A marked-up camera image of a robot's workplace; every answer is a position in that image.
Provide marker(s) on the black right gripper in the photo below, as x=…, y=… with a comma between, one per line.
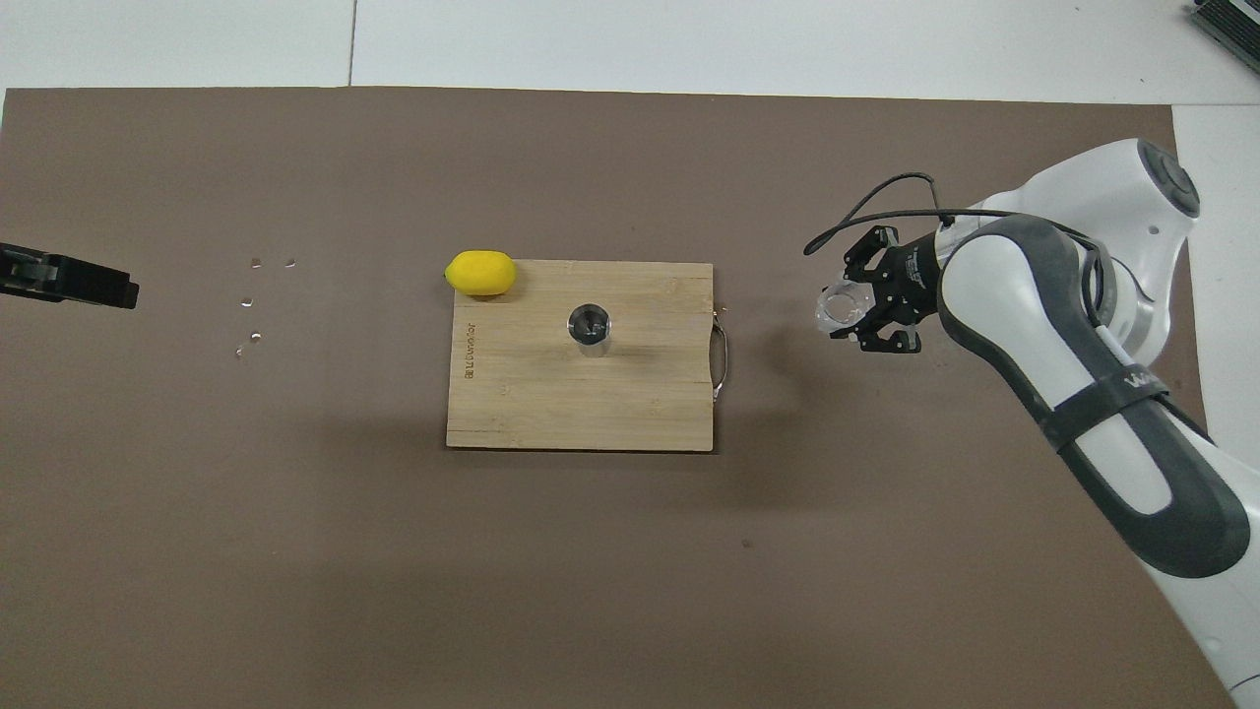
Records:
x=911, y=281

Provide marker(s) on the small clear glass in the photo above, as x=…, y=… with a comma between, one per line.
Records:
x=839, y=307

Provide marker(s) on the steel double jigger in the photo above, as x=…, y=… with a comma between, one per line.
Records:
x=591, y=325

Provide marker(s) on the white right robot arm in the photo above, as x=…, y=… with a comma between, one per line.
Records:
x=1034, y=325

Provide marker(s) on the wooden cutting board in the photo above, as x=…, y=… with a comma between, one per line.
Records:
x=551, y=404

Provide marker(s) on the yellow lemon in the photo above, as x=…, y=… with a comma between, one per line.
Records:
x=480, y=274

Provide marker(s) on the grey ribbed device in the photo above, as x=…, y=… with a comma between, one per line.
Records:
x=1230, y=25

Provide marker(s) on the brown table mat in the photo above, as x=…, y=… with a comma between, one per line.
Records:
x=492, y=571

